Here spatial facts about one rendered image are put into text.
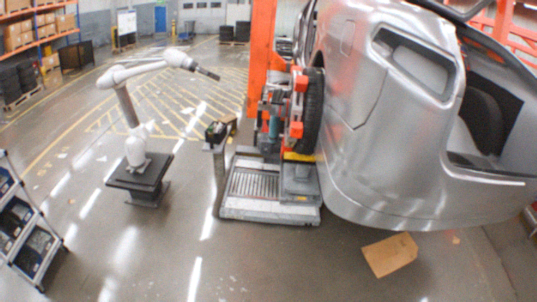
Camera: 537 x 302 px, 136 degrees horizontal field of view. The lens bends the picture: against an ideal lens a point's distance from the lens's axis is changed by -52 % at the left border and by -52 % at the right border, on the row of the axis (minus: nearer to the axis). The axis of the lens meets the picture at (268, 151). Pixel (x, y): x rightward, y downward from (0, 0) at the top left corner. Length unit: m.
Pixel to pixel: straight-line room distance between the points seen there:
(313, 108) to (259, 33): 0.90
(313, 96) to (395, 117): 0.78
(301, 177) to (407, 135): 1.41
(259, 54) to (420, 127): 1.58
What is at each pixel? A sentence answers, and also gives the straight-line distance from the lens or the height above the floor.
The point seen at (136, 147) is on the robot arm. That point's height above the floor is 0.55.
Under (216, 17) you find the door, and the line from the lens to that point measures 14.86.
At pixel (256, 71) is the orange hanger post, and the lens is 2.05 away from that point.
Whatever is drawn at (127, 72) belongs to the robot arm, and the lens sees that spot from 1.68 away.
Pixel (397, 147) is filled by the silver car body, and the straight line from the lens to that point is 0.73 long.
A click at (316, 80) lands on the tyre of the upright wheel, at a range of 1.47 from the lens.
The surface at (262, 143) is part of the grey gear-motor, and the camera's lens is 2.11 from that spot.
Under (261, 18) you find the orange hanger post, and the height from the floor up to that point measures 1.47.
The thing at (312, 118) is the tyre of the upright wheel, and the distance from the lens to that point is 1.39.
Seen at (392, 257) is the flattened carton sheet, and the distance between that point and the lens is 2.06.
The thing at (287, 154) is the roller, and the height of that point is 0.53.
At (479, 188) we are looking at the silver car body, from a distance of 0.99.
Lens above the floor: 1.52
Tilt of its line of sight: 35 degrees down
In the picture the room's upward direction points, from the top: 6 degrees clockwise
